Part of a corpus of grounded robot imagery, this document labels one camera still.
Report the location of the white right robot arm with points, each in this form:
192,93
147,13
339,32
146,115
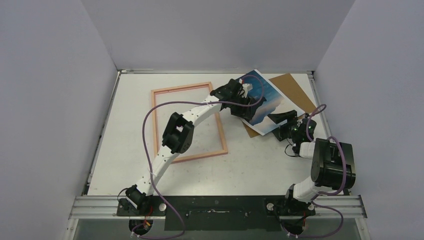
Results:
332,167

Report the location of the aluminium front rail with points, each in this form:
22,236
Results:
106,207

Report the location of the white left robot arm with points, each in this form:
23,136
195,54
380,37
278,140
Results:
179,131

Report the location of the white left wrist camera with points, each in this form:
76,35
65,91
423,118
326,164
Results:
246,87

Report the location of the brown cardboard backing board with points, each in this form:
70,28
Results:
289,86

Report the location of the landscape photo print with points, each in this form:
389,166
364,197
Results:
274,102

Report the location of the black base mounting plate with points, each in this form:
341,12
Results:
223,213

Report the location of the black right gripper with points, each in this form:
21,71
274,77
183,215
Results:
288,125

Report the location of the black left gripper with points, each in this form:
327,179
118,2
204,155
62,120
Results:
244,112

